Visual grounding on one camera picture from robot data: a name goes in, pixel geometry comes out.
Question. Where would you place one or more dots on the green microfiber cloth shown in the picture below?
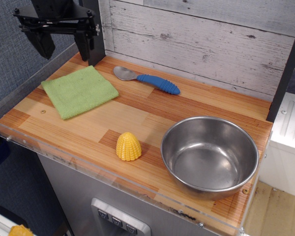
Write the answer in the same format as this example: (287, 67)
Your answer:
(79, 92)

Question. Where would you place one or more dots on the stainless steel bowl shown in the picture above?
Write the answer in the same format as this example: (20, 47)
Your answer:
(209, 158)

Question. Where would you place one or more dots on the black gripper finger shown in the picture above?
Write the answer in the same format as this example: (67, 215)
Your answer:
(42, 42)
(85, 44)

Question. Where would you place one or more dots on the metal spoon with blue handle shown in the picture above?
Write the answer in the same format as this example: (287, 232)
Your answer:
(125, 74)

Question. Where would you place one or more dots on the yellow object at bottom left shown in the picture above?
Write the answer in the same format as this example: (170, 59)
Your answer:
(20, 230)

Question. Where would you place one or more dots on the white ridged side unit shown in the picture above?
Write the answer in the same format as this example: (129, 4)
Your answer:
(278, 166)

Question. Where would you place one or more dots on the dark grey right post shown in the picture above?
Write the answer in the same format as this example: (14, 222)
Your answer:
(283, 85)

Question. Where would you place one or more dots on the yellow toy corn piece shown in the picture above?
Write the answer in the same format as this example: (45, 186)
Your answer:
(128, 147)

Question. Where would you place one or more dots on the silver toy fridge cabinet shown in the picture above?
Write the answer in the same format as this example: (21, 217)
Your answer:
(130, 198)

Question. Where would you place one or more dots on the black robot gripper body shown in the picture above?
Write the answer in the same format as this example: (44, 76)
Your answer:
(52, 16)

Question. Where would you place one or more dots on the clear acrylic table guard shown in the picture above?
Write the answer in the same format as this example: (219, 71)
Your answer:
(28, 116)

